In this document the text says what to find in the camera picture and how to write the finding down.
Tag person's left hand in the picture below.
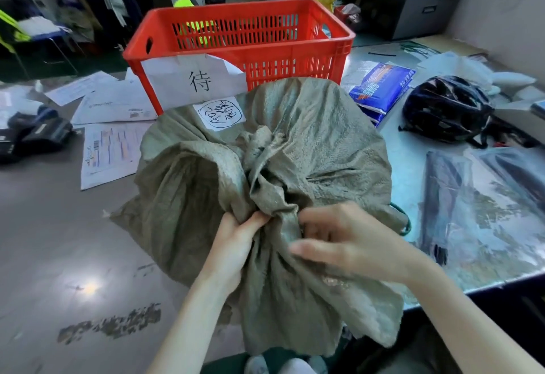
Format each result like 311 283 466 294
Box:
204 211 271 294

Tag person's right hand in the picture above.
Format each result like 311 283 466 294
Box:
289 201 428 286

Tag grey-green woven sack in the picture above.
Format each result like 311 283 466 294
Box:
110 77 411 357

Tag person's right forearm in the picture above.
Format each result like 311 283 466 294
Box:
404 257 545 374

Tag person's left forearm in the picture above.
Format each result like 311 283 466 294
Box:
147 274 243 374

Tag white round-marked sack label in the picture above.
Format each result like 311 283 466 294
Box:
193 97 247 133

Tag white shoe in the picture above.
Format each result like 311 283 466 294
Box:
244 355 328 374

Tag white paper sign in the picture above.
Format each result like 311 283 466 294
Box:
141 54 248 111

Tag white form with barcode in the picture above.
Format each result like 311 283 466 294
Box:
80 121 155 191

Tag blue printed packet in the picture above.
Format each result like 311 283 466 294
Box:
349 62 416 127

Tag clear plastic bags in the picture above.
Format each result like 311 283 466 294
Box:
418 147 545 293

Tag red plastic crate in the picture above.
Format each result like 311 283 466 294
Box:
123 0 356 116

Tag white printed paper sheet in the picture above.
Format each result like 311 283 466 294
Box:
44 71 120 107
71 79 158 126

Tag black bicycle helmet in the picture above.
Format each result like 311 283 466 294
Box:
399 75 496 145

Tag white plastic bag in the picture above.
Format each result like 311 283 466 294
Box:
416 51 537 98

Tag brown cardboard sheet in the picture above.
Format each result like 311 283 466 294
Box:
412 35 487 58

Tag grey storage box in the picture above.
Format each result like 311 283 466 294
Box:
357 0 474 41

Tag folding chair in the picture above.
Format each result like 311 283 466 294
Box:
0 9 82 77

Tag green cord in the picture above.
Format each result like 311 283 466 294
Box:
389 202 412 236

